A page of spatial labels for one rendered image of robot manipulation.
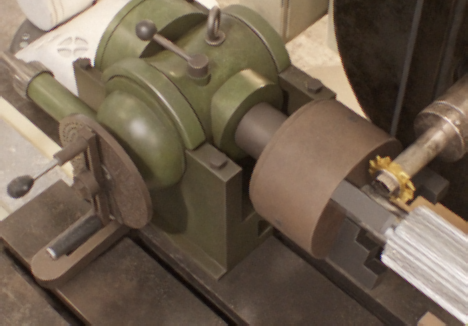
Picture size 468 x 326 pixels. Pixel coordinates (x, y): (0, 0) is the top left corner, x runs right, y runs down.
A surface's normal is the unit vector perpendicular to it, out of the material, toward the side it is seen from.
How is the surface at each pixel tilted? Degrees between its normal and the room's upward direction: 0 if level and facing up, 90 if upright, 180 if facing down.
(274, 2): 90
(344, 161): 17
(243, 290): 0
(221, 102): 37
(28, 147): 0
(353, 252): 65
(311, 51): 0
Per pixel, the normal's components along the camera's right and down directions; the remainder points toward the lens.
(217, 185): -0.70, 0.54
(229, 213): 0.71, 0.54
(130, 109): -0.20, -0.38
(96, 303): 0.00, -0.65
